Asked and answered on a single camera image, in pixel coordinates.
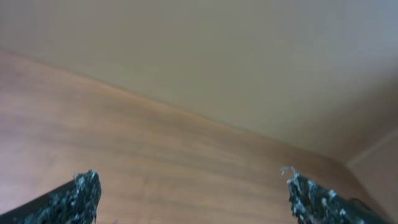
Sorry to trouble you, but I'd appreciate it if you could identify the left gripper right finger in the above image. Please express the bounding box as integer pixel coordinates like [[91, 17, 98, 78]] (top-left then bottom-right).
[[280, 166, 388, 224]]

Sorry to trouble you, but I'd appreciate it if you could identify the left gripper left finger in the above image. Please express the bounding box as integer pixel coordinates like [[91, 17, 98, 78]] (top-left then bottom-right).
[[1, 170, 101, 224]]

